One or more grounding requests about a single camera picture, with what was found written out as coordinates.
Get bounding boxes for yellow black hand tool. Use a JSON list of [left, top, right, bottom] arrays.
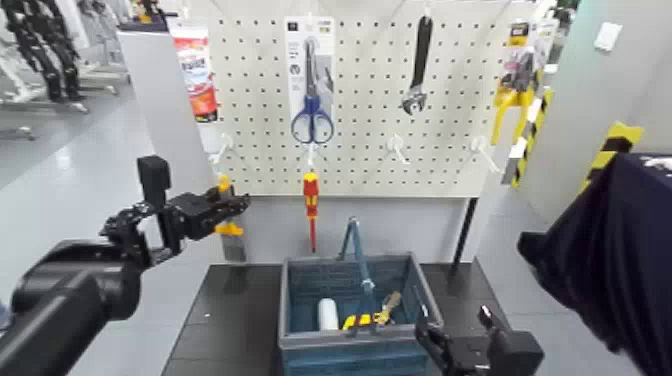
[[341, 312, 390, 337]]

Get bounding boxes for white perforated pegboard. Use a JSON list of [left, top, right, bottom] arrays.
[[207, 0, 537, 200]]

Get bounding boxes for black adjustable wrench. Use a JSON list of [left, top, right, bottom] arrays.
[[399, 15, 433, 117]]

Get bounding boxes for dark navy cloth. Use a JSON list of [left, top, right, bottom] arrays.
[[516, 152, 672, 376]]

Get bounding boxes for yellow black hazard post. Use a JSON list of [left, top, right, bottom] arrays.
[[578, 122, 645, 197]]

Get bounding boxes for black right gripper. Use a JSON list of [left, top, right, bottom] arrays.
[[413, 301, 503, 376]]

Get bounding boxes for white partition panel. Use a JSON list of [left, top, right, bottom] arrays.
[[116, 23, 222, 264]]

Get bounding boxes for white bottle in basket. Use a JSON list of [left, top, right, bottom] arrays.
[[317, 297, 340, 332]]

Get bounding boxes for blue scissors in package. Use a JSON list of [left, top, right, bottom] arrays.
[[283, 16, 336, 147]]

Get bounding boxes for white wall plate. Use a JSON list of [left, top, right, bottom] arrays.
[[593, 21, 624, 53]]

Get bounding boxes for black humanoid robot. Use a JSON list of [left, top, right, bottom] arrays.
[[0, 0, 88, 105]]

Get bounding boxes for white pegboard hook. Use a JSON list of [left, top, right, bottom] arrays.
[[303, 142, 326, 172], [469, 135, 503, 176], [385, 134, 411, 167], [208, 133, 235, 167]]

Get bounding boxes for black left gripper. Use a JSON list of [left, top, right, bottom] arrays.
[[166, 184, 252, 243]]

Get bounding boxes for yellow black hazard strip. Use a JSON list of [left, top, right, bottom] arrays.
[[500, 86, 556, 191]]

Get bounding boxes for blue plastic crate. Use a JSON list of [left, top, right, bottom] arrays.
[[277, 217, 445, 376]]

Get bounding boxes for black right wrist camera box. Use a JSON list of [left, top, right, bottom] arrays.
[[488, 329, 546, 376]]

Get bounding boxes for red yellow screwdriver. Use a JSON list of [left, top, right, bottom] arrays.
[[302, 170, 320, 254]]

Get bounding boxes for wooden handled tool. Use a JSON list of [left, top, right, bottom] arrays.
[[378, 291, 403, 324]]

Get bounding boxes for red white tube package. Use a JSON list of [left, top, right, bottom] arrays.
[[170, 26, 222, 123]]

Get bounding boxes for black pegboard stand leg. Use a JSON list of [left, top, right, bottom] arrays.
[[451, 197, 480, 274]]

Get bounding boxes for yellow pliers in package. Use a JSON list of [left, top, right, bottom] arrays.
[[489, 20, 558, 147]]

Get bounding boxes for yellow black machine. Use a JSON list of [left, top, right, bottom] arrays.
[[128, 0, 170, 26]]

